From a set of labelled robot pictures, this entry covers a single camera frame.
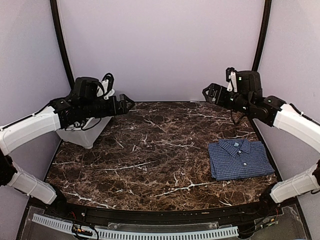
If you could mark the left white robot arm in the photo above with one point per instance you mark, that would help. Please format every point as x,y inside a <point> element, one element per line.
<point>58,114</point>

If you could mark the black white patterned shirt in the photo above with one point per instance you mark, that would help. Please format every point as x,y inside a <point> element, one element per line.
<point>77,126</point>

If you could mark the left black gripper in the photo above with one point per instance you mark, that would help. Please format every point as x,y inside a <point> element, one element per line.
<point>114,109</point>

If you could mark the black frame post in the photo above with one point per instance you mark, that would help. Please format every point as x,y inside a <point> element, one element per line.
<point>61,42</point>
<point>262,35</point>

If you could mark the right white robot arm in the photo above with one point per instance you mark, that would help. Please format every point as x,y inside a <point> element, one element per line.
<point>244,94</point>

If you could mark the left black frame post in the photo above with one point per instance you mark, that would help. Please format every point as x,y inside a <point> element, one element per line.
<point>61,42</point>

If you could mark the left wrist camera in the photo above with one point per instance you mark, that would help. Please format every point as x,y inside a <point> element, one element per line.
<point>85,89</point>

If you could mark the right black frame post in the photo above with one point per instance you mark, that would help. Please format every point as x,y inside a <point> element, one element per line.
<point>262,35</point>

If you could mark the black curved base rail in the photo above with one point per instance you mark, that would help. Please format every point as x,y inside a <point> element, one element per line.
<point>282,222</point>

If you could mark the white plastic bin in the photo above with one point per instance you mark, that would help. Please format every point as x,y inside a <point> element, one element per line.
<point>87,135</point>

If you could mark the white slotted cable duct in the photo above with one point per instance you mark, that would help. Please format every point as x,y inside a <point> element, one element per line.
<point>119,231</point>

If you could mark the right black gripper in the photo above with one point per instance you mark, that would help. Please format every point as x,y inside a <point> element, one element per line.
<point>214,87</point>

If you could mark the blue checked long sleeve shirt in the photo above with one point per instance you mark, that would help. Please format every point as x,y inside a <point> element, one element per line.
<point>233,159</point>

